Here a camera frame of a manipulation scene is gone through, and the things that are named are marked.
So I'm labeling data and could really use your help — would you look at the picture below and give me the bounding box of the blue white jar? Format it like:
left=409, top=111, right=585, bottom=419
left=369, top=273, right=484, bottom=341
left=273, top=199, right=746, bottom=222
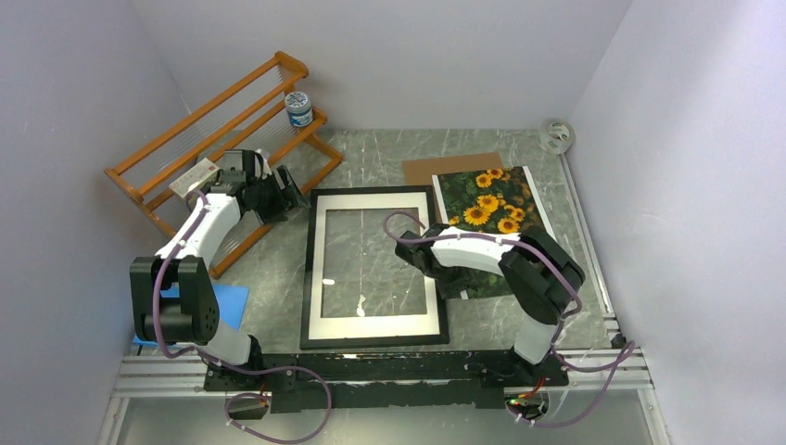
left=284, top=91, right=313, bottom=128

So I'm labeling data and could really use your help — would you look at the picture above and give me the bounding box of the white mat board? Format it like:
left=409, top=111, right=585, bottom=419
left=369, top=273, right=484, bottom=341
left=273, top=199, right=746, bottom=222
left=307, top=191, right=442, bottom=342

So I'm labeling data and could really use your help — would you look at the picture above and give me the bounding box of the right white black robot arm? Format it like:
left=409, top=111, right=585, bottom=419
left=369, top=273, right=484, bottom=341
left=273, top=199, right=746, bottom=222
left=386, top=223, right=586, bottom=385

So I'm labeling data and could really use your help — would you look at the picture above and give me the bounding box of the orange wooden rack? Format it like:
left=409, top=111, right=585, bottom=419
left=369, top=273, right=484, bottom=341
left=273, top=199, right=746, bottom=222
left=103, top=50, right=344, bottom=281

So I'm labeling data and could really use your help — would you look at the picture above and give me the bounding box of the white red small box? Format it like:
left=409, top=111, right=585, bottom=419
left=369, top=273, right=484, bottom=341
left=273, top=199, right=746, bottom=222
left=169, top=158, right=220, bottom=199

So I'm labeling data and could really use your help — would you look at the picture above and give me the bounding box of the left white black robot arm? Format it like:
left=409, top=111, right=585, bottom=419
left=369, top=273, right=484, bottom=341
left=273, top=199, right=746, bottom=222
left=130, top=149, right=308, bottom=389

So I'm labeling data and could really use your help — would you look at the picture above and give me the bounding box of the brown backing board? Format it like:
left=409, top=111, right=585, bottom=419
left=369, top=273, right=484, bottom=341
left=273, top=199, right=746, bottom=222
left=401, top=152, right=503, bottom=185

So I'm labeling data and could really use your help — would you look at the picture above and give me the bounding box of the blue paper sheet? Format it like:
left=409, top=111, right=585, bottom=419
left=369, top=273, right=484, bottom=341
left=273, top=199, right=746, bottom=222
left=132, top=284, right=249, bottom=347

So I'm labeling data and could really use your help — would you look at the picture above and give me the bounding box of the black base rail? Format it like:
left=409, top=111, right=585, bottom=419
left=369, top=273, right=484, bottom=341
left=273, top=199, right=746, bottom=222
left=203, top=350, right=569, bottom=413

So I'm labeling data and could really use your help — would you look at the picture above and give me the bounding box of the clear tape roll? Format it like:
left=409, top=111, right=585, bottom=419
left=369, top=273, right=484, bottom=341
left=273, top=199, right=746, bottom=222
left=538, top=119, right=576, bottom=155

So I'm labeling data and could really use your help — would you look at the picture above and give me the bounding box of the sunflower photo print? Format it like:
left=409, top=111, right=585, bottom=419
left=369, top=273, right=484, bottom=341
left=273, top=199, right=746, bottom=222
left=431, top=165, right=557, bottom=301

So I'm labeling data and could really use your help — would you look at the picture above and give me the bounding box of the black picture frame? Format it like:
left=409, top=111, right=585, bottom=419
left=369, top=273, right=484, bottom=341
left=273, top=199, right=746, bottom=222
left=298, top=185, right=450, bottom=351

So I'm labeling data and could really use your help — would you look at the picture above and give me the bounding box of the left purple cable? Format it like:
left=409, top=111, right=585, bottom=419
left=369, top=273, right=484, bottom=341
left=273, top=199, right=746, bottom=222
left=150, top=190, right=334, bottom=445

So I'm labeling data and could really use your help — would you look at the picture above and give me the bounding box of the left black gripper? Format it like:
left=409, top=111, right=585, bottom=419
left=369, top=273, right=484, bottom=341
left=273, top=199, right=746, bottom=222
left=248, top=165, right=310, bottom=227

